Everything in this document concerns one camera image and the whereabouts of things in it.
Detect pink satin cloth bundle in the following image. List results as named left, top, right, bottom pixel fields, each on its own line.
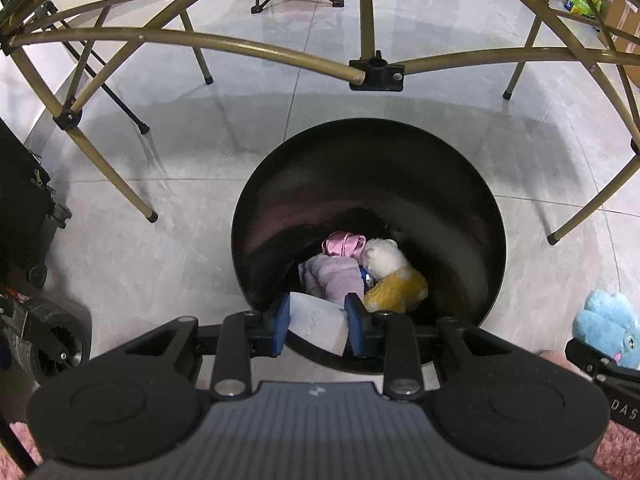
left=321, top=231, right=367, bottom=261

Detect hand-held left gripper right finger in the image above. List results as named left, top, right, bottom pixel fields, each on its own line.
left=344, top=291, right=518, bottom=402

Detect blue plush toy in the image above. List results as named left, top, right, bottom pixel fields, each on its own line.
left=572, top=289, right=640, bottom=368

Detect large cardboard box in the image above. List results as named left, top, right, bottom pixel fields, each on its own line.
left=597, top=0, right=640, bottom=53

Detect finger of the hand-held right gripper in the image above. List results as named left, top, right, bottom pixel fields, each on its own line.
left=565, top=338, right=618, bottom=378

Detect white foam block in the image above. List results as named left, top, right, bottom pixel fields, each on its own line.
left=285, top=292, right=351, bottom=358

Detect black suitcase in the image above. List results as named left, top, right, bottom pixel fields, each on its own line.
left=0, top=120, right=73, bottom=288

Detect tan slatted folding table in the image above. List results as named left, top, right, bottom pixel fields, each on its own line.
left=0, top=0, right=640, bottom=246

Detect lilac fluffy towel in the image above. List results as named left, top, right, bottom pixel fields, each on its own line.
left=298, top=254, right=366, bottom=308

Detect black camera tripod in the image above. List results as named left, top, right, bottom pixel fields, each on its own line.
left=45, top=2, right=151, bottom=135

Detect black wheeled device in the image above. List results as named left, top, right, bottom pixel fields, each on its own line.
left=0, top=287, right=93, bottom=386

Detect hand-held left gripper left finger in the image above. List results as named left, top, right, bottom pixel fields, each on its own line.
left=120, top=291, right=292, bottom=402

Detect black round trash bin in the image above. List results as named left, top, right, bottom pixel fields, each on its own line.
left=231, top=117, right=506, bottom=376

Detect person's pink fluffy pants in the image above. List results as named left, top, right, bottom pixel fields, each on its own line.
left=0, top=350, right=640, bottom=480

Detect white and yellow plush toy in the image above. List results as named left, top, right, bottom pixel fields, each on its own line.
left=357, top=239, right=429, bottom=313

